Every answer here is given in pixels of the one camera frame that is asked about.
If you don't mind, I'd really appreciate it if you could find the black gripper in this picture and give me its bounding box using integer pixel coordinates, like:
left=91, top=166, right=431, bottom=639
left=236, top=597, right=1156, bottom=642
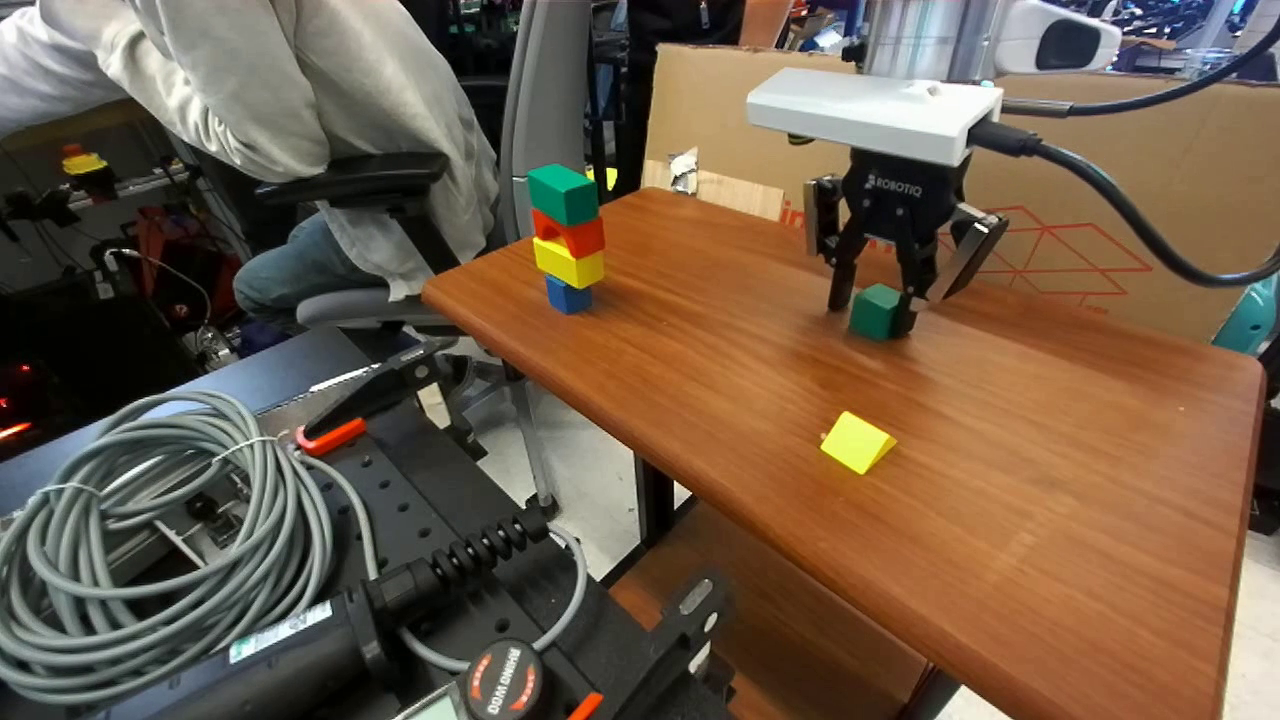
left=804, top=147, right=1011, bottom=340

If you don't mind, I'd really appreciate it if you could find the small green cube block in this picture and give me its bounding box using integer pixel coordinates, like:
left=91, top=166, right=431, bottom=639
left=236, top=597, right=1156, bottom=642
left=849, top=278, right=911, bottom=342

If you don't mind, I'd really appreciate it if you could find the small yellow block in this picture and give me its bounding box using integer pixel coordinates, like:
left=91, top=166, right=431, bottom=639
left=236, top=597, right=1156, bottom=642
left=815, top=407, right=899, bottom=480

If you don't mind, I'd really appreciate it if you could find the long yellow block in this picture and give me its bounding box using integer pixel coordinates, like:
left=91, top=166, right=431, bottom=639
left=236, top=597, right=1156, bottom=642
left=527, top=232, right=610, bottom=292

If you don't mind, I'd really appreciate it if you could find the blue block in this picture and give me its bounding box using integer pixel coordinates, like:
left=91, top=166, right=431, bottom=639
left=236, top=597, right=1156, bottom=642
left=540, top=275, right=594, bottom=321

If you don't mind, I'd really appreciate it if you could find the large green block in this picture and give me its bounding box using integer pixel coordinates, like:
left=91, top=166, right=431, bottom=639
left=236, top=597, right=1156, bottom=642
left=523, top=159, right=603, bottom=232

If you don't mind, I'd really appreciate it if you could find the crumpled clear plastic bag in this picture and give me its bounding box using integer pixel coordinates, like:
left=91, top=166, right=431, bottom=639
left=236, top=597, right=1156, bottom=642
left=663, top=145, right=703, bottom=201

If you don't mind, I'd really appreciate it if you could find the white rounded device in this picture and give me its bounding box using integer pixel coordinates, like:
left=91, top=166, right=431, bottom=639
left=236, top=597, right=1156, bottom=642
left=996, top=0, right=1129, bottom=81

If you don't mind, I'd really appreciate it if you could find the cardboard box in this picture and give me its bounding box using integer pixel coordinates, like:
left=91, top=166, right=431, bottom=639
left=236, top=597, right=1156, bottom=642
left=640, top=39, right=1280, bottom=356

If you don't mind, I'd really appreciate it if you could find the wooden lower shelf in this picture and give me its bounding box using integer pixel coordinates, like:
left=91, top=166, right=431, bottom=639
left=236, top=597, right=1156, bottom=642
left=603, top=497, right=936, bottom=720

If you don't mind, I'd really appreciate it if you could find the teal chair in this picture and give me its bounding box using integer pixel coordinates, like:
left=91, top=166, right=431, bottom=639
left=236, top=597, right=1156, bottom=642
left=1213, top=273, right=1280, bottom=358

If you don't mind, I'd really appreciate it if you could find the gray black office chair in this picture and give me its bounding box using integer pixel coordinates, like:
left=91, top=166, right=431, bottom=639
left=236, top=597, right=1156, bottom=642
left=245, top=0, right=603, bottom=337

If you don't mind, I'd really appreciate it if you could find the black round knob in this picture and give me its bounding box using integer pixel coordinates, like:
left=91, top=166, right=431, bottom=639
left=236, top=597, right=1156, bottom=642
left=456, top=639, right=549, bottom=720

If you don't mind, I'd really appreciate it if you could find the orange black clamp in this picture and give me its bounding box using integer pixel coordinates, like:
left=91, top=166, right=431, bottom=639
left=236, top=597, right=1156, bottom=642
left=291, top=356, right=449, bottom=459

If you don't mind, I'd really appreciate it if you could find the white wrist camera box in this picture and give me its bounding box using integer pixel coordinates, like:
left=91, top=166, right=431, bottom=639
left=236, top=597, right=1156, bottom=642
left=741, top=64, right=1006, bottom=173

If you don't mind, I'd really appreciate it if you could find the black camera cable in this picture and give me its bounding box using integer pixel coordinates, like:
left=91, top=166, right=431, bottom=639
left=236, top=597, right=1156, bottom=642
left=969, top=116, right=1280, bottom=292

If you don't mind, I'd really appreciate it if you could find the black table frame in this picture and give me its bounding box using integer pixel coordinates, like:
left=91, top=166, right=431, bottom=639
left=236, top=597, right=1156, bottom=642
left=629, top=454, right=681, bottom=549

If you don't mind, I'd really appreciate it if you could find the thick black ribbed cable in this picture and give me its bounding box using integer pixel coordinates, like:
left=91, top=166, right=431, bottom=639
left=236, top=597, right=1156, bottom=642
left=356, top=507, right=551, bottom=619

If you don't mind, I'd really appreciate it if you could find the white cable label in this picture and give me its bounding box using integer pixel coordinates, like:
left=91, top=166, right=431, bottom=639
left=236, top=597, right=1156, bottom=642
left=218, top=597, right=338, bottom=668

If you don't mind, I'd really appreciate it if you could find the gray cable coil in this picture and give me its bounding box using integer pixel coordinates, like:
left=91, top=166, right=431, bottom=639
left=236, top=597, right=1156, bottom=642
left=0, top=386, right=590, bottom=713

